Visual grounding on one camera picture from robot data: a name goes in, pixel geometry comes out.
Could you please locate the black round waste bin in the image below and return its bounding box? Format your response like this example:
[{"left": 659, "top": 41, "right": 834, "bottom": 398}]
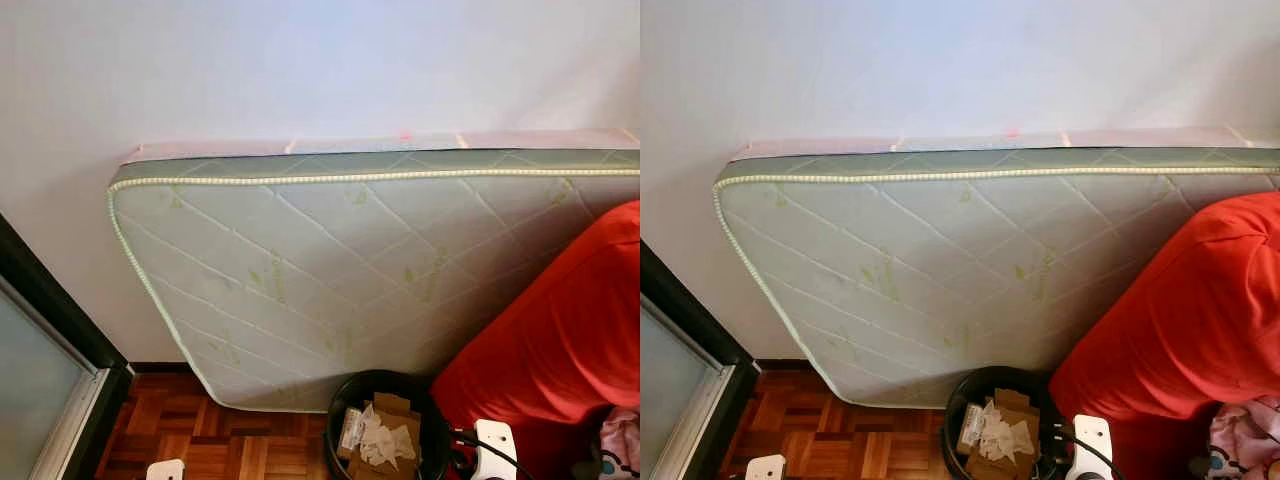
[
  {"left": 942, "top": 366, "right": 1063, "bottom": 480},
  {"left": 326, "top": 370, "right": 453, "bottom": 480}
]

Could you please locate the white quilted mattress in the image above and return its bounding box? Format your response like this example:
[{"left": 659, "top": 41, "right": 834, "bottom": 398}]
[
  {"left": 107, "top": 148, "right": 641, "bottom": 413},
  {"left": 712, "top": 146, "right": 1280, "bottom": 409}
]

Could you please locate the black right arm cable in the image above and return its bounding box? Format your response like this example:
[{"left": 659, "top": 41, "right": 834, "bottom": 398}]
[
  {"left": 1045, "top": 425, "right": 1131, "bottom": 480},
  {"left": 452, "top": 428, "right": 541, "bottom": 480}
]

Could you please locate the black framed frosted glass door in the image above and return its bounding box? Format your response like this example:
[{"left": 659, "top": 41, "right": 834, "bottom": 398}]
[
  {"left": 640, "top": 240, "right": 761, "bottom": 480},
  {"left": 0, "top": 212, "right": 134, "bottom": 480}
]

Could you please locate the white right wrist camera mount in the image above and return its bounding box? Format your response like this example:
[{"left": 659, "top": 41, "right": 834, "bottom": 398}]
[
  {"left": 1070, "top": 414, "right": 1114, "bottom": 480},
  {"left": 472, "top": 420, "right": 519, "bottom": 480}
]

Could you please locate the pink cartoon print blanket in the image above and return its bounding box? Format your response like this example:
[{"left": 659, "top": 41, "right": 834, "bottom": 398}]
[
  {"left": 598, "top": 405, "right": 641, "bottom": 480},
  {"left": 1205, "top": 395, "right": 1280, "bottom": 480}
]

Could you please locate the red folded mattress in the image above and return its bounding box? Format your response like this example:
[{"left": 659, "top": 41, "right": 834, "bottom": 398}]
[
  {"left": 1048, "top": 190, "right": 1280, "bottom": 480},
  {"left": 430, "top": 200, "right": 641, "bottom": 480}
]

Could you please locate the crumpled white tissue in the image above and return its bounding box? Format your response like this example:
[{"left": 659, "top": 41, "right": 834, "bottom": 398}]
[
  {"left": 358, "top": 405, "right": 419, "bottom": 469},
  {"left": 978, "top": 402, "right": 1036, "bottom": 463}
]

